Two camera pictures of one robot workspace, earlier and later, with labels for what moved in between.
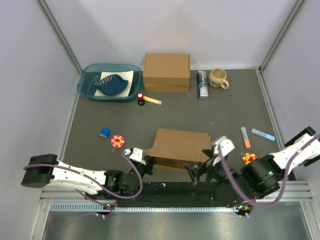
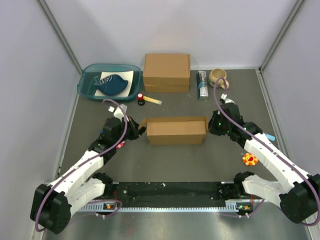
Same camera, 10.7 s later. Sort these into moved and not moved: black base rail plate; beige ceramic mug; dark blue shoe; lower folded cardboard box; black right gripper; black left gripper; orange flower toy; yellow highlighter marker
Moved: black right gripper; black left gripper
Not moved: yellow highlighter marker; orange flower toy; black base rail plate; lower folded cardboard box; dark blue shoe; beige ceramic mug
